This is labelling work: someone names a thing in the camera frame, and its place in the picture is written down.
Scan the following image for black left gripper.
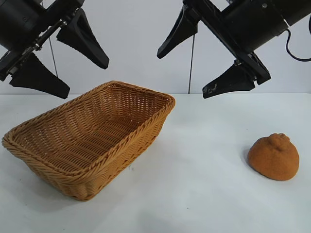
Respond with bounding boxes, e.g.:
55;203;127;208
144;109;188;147
0;0;110;100

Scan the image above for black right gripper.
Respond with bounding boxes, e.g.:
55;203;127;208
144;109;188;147
156;0;290;99

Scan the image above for tan woven wicker basket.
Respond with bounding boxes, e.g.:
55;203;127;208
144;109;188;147
1;81;176;201

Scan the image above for brown round bread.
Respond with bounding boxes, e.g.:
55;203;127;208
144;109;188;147
247;133;300;182

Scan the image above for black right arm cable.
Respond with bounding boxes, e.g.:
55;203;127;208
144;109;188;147
284;28;311;61

